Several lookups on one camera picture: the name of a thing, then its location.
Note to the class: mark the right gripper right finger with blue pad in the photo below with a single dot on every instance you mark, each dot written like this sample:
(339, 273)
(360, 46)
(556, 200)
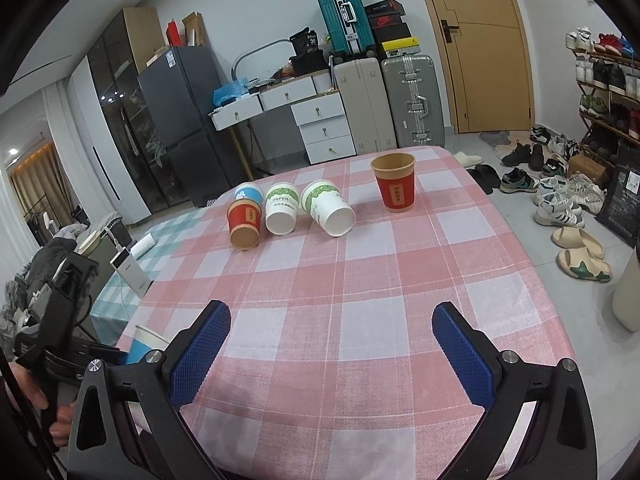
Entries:
(559, 442)

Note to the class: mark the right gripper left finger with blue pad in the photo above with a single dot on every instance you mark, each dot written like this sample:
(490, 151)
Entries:
(127, 422)

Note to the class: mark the blue bunny paper cup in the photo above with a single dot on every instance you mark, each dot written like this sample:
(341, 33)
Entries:
(143, 342)

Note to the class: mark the lying red paper cup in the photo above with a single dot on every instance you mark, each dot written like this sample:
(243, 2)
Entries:
(244, 218)

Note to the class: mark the lying blue cup behind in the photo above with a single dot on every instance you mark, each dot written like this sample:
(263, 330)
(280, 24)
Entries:
(249, 191)

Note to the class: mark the white green cup left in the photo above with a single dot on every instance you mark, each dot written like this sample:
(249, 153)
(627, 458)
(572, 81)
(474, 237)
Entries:
(281, 208)

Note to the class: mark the white green cup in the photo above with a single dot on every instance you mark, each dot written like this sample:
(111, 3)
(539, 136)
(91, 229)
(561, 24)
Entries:
(324, 202)
(281, 208)

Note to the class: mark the white green cup right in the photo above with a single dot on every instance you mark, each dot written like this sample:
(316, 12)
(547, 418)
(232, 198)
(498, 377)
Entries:
(324, 202)

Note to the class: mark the upright red paper cup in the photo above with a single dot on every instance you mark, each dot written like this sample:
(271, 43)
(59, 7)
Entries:
(396, 179)

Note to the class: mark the person's left hand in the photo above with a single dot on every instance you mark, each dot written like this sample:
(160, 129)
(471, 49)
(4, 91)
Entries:
(60, 430)

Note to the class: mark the teal checked tablecloth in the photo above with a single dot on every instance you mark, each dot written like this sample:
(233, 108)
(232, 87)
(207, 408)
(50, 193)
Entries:
(116, 302)

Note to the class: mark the white power bank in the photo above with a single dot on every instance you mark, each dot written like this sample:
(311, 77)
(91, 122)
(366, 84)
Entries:
(127, 267)

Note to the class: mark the white tissue roll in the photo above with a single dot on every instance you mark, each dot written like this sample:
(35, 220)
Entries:
(143, 246)

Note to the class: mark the pink checked tablecloth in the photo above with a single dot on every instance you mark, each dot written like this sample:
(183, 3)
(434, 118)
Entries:
(331, 369)

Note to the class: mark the beige slippers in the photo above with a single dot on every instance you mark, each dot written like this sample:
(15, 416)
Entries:
(581, 255)

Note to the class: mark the white sneakers on floor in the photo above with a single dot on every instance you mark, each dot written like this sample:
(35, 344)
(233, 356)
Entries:
(564, 202)

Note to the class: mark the black paper bag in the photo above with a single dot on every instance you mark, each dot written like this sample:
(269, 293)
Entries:
(620, 211)

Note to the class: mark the blue plastic bag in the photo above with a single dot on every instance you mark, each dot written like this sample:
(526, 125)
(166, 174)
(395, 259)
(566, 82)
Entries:
(228, 93)

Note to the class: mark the black refrigerator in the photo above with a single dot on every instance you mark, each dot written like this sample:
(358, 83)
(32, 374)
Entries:
(178, 91)

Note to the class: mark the white drawer desk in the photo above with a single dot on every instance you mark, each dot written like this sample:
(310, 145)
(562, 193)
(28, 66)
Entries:
(317, 109)

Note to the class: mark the silver grey suitcase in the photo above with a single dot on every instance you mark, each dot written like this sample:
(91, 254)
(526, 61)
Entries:
(412, 91)

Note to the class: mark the beige suitcase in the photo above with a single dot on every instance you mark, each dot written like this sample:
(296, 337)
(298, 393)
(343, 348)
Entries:
(367, 109)

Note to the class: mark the wooden door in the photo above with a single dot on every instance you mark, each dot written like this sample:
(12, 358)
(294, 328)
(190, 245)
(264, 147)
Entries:
(485, 61)

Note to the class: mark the shoe rack with shoes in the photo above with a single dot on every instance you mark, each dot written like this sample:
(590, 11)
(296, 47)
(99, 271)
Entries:
(607, 74)

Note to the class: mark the teal suitcase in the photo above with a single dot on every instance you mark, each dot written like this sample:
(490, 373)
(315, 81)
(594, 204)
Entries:
(348, 28)

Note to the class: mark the stacked shoe boxes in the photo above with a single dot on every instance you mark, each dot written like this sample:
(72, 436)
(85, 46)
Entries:
(391, 33)

